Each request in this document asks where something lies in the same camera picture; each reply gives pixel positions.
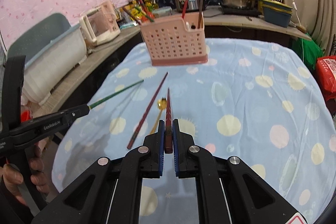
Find dark maroon chopstick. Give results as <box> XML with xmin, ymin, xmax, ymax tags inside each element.
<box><xmin>126</xmin><ymin>72</ymin><xmax>169</xmax><ymax>150</ymax></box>

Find green chopstick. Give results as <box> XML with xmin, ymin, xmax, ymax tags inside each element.
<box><xmin>88</xmin><ymin>80</ymin><xmax>144</xmax><ymax>110</ymax></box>
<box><xmin>135</xmin><ymin>6</ymin><xmax>154</xmax><ymax>22</ymax></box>

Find dark red patterned chopstick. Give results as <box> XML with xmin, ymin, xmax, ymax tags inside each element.
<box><xmin>165</xmin><ymin>89</ymin><xmax>173</xmax><ymax>153</ymax></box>

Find dark brown-red chopstick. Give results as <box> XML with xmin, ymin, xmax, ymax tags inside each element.
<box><xmin>122</xmin><ymin>7</ymin><xmax>141</xmax><ymax>25</ymax></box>

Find red chopstick black end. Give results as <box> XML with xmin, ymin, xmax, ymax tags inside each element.
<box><xmin>139</xmin><ymin>0</ymin><xmax>150</xmax><ymax>17</ymax></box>

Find bright red chopstick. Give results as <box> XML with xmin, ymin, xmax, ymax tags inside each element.
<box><xmin>182</xmin><ymin>0</ymin><xmax>189</xmax><ymax>19</ymax></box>

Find dark brown chopstick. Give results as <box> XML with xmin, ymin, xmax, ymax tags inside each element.
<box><xmin>197</xmin><ymin>0</ymin><xmax>203</xmax><ymax>29</ymax></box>

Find person's left hand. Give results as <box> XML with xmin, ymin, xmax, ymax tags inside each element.
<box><xmin>2</xmin><ymin>143</ymin><xmax>50</xmax><ymax>205</ymax></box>

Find red plastic basin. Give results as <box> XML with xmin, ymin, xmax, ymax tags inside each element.
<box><xmin>21</xmin><ymin>110</ymin><xmax>32</xmax><ymax>123</ymax></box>

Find white dish rack tub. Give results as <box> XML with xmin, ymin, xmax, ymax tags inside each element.
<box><xmin>22</xmin><ymin>24</ymin><xmax>87</xmax><ymax>105</ymax></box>

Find blue polka dot tablecloth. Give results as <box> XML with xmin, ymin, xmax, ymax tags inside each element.
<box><xmin>52</xmin><ymin>39</ymin><xmax>335</xmax><ymax>223</ymax></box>

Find grey-blue dish rack lid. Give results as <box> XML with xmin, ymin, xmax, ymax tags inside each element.
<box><xmin>7</xmin><ymin>13</ymin><xmax>71</xmax><ymax>62</ymax></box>

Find gold flower spoon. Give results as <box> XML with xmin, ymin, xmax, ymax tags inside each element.
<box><xmin>150</xmin><ymin>97</ymin><xmax>167</xmax><ymax>134</ymax></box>

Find red plastic bag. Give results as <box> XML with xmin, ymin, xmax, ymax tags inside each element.
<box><xmin>315</xmin><ymin>56</ymin><xmax>336</xmax><ymax>101</ymax></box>

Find pink perforated utensil basket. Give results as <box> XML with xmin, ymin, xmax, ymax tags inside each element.
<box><xmin>140</xmin><ymin>12</ymin><xmax>208</xmax><ymax>66</ymax></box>

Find green plastic bag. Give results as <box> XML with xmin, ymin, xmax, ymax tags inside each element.
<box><xmin>291</xmin><ymin>38</ymin><xmax>323</xmax><ymax>72</ymax></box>

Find grey wood countertop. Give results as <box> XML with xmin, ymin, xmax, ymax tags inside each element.
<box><xmin>30</xmin><ymin>6</ymin><xmax>311</xmax><ymax>117</ymax></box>

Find black induction cooktop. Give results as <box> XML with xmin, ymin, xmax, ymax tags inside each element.
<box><xmin>221</xmin><ymin>5</ymin><xmax>262</xmax><ymax>17</ymax></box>

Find blue yellow stacked bowls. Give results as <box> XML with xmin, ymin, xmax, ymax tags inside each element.
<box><xmin>261</xmin><ymin>0</ymin><xmax>293</xmax><ymax>28</ymax></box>

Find clear food container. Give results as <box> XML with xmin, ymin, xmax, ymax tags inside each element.
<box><xmin>152</xmin><ymin>6</ymin><xmax>172</xmax><ymax>18</ymax></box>

